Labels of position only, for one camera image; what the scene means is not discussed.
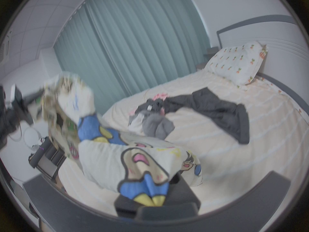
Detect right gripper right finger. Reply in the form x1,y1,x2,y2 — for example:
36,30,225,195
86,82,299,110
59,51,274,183
160,173,201,211

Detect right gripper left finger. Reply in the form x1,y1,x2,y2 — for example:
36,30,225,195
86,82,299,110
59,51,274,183
114,194,155,217

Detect white printed pyjama top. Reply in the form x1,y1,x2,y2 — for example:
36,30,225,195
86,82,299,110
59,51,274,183
40,73,203,206

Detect bed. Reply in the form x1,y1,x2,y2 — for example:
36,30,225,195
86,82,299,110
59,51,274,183
57,15,309,218

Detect pile of clothes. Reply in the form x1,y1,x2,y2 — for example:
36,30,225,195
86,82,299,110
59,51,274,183
127,98,175,140

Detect round white mirror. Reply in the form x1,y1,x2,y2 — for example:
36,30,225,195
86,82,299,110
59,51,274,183
23,127,41,150

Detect blue-green curtain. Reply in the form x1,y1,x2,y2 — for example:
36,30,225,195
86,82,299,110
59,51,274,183
83,0,211,98
54,6,126,101

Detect black garment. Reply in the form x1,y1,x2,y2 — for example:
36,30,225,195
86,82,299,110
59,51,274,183
165,87,250,144

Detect pink garment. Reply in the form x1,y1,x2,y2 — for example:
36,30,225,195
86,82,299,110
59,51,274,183
129,93,169,115

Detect grey bedside table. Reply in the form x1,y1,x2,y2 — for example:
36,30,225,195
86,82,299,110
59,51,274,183
196,47,219,71

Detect white printed pillow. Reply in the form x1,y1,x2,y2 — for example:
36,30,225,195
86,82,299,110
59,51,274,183
204,41,268,86

